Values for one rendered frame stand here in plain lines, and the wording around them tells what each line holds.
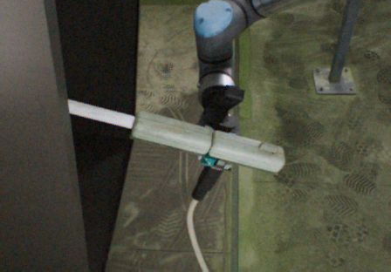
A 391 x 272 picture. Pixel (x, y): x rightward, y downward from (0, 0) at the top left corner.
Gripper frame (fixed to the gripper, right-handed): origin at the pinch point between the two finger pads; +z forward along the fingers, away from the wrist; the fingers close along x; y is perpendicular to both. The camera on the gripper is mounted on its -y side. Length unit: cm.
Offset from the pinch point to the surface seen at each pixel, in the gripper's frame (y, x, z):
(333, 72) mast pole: 43, -81, -115
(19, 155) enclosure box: -17.5, 32.4, 23.0
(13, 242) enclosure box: 6.3, 32.5, 22.3
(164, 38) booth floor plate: 82, 2, -156
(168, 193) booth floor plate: 80, -10, -45
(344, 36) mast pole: 22, -73, -114
